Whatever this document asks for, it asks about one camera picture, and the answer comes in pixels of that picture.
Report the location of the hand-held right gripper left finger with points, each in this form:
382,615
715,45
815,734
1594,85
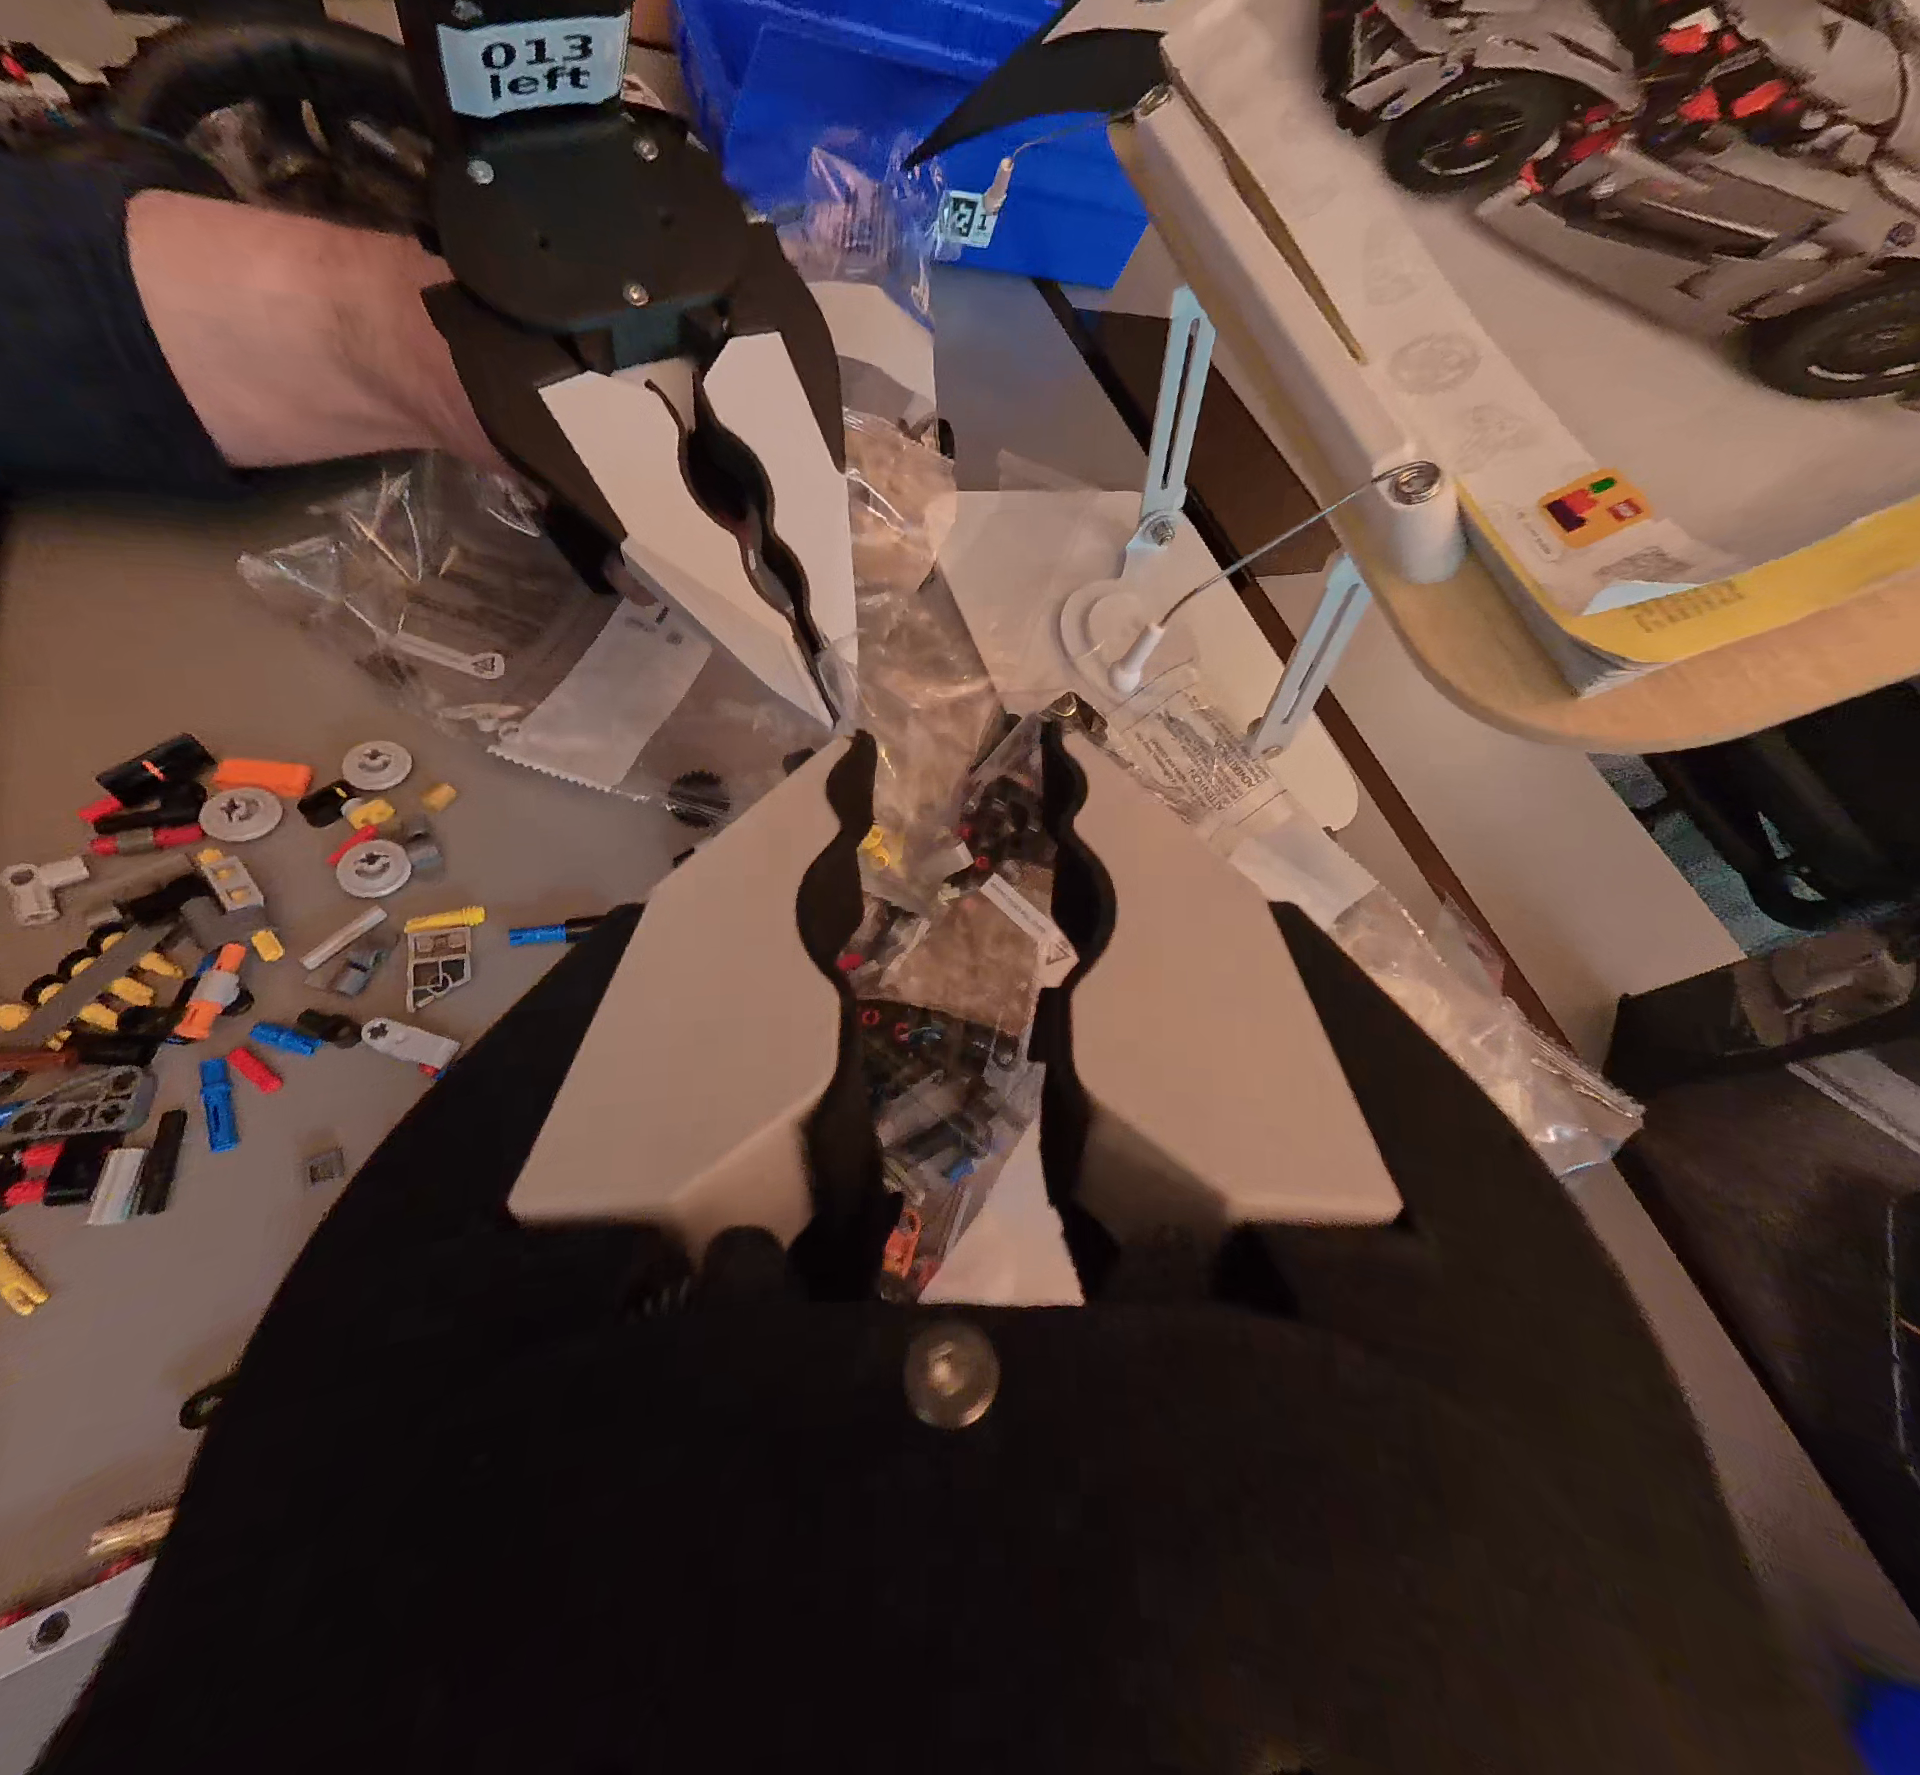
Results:
675,1057

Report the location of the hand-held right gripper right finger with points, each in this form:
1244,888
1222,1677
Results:
1246,1057

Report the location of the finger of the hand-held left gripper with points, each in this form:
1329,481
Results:
660,516
796,454

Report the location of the grey toy pulley wheel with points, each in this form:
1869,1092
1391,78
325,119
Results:
375,871
378,766
239,815

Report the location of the pile of toy bricks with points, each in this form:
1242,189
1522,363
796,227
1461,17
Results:
222,1102

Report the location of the person's left hand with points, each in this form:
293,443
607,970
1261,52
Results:
360,350

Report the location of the serrated white paper bag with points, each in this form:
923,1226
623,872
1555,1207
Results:
600,697

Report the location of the flat clear empty bag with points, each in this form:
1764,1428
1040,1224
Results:
435,561

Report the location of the crumpled clear bag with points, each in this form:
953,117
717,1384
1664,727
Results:
1484,1039

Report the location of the blue bin with white tag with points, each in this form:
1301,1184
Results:
840,4

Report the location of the black rubber tyre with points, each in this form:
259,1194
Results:
271,48

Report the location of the black triangular flap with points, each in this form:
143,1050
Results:
1066,81

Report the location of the orange toy panel piece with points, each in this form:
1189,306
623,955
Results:
263,776

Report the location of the white instruction booklet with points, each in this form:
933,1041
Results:
1650,350

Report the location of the long grey toy beam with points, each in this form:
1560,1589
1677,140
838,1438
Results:
60,1641

